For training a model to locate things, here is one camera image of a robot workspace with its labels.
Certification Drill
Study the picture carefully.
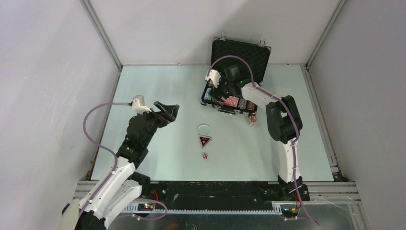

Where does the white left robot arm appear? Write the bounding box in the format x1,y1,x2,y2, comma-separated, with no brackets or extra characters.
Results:
59,97,180,230

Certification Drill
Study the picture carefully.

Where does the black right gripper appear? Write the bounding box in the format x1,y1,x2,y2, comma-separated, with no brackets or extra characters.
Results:
208,72,233,105

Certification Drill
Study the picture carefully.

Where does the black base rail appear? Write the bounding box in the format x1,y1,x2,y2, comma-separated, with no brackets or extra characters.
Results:
120,180,310,211

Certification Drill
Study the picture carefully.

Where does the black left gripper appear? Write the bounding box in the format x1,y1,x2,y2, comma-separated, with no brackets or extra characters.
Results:
137,101,178,146

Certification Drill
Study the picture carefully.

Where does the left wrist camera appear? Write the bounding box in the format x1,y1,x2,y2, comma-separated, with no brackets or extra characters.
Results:
130,95,152,115

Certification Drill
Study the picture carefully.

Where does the black red triangular chip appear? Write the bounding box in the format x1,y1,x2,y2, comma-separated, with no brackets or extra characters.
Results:
199,136,212,148

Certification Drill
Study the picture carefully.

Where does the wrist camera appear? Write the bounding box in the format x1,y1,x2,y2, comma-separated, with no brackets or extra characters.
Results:
130,95,152,115
205,69,221,88

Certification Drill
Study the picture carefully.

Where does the blue white chip stack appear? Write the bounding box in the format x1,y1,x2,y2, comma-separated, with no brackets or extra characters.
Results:
203,88,212,101

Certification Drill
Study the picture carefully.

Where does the red white chip stack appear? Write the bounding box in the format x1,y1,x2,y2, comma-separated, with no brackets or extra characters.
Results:
248,115,257,126

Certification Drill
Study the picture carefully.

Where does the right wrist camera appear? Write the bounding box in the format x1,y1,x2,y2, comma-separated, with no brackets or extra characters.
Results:
205,69,221,88

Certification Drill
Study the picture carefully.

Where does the red card deck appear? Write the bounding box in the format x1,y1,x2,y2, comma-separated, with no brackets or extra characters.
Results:
224,96,239,107

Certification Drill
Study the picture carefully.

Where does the black aluminium poker case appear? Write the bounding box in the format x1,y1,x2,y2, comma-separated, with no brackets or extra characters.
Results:
200,33,271,116

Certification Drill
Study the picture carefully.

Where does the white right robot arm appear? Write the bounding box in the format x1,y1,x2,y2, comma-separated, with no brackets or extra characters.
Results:
205,69,303,200

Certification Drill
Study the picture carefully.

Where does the clear round dealer button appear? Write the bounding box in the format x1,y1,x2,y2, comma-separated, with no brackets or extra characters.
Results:
197,124,210,136

